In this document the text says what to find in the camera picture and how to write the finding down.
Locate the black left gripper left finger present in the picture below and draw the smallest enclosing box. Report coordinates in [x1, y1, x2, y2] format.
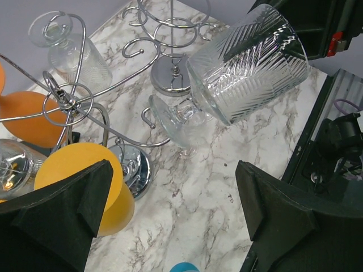
[1, 172, 99, 271]

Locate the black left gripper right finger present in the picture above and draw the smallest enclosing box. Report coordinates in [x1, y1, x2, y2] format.
[235, 161, 362, 271]

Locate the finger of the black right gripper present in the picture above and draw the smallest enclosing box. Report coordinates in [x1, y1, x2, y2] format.
[252, 0, 362, 61]

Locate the yellow plastic goblet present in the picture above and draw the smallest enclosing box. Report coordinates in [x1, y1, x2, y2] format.
[34, 142, 134, 236]

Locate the orange plastic goblet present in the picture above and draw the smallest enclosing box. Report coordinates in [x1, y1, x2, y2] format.
[0, 62, 70, 148]

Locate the chrome wine glass rack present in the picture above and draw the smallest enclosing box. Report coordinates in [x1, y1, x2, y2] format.
[121, 1, 215, 97]
[1, 13, 153, 199]

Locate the clear patterned wine glass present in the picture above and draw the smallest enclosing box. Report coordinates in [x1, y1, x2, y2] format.
[28, 11, 112, 94]

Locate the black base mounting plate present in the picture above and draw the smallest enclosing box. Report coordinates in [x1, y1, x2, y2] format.
[282, 69, 362, 210]

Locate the blue plastic goblet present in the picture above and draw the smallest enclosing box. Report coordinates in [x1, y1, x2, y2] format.
[170, 262, 199, 272]

